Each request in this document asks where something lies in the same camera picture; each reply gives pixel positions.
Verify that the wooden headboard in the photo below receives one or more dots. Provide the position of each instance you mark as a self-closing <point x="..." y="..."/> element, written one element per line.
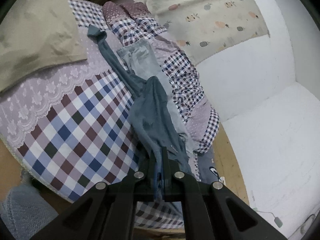
<point x="230" y="165"/>

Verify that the blue-grey cartoon pillow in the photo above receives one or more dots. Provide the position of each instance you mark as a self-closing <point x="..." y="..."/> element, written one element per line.
<point x="207" y="167"/>

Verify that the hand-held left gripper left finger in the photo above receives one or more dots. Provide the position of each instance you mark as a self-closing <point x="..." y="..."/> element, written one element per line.
<point x="150" y="170"/>

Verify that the dark teal t-shirt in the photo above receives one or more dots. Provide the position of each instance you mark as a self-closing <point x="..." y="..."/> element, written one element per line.
<point x="150" y="110"/>

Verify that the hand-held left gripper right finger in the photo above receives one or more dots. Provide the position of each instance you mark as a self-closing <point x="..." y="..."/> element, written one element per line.
<point x="166" y="170"/>

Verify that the beige pillow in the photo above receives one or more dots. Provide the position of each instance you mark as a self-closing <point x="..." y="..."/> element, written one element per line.
<point x="37" y="35"/>

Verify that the light grey pants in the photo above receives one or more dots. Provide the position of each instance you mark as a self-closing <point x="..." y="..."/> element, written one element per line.
<point x="142" y="60"/>

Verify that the checkered quilt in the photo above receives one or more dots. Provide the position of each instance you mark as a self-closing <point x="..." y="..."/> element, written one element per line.
<point x="185" y="85"/>

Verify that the pineapple print curtain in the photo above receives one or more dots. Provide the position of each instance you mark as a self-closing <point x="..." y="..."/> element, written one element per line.
<point x="207" y="17"/>

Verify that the grey-blue knit cloth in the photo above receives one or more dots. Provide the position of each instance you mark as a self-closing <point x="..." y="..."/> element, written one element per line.
<point x="25" y="212"/>

